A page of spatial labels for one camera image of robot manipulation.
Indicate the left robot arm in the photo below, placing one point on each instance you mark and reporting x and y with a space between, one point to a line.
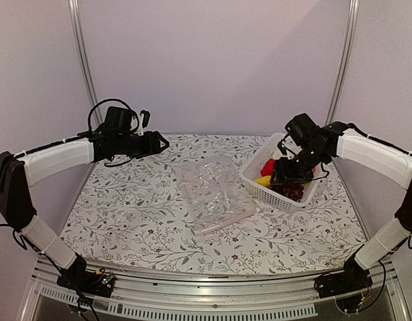
19 172

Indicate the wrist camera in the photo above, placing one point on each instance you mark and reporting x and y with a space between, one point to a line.
120 121
300 129

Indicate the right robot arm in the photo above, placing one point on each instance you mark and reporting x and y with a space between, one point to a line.
347 142

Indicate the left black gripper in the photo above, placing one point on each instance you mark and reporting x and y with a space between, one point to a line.
151 144

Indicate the left aluminium post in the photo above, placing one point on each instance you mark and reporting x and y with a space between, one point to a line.
76 21

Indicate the clear zip top bag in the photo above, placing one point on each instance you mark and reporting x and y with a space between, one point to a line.
213 194

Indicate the right aluminium post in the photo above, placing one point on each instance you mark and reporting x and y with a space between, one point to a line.
348 42

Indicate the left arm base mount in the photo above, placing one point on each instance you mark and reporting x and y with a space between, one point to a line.
99 283

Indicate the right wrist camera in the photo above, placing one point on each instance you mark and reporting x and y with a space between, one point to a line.
300 129

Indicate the aluminium front rail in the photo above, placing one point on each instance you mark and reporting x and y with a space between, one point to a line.
144 294

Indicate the floral tablecloth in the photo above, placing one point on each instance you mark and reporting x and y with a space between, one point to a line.
187 210

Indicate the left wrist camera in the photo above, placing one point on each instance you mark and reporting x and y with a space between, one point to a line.
120 121

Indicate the red bell pepper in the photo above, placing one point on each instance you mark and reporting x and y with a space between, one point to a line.
268 168

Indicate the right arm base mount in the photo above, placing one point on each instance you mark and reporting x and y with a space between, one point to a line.
343 284

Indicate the white plastic basket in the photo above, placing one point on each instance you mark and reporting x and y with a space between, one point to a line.
276 146

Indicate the dark red grapes bunch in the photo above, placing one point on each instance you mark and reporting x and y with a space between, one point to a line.
291 191

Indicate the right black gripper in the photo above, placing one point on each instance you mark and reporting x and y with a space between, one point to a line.
283 172

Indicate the aluminium post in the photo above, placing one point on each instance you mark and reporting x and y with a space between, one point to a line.
348 42
76 21

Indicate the yellow corn front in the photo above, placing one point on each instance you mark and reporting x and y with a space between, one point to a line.
264 181

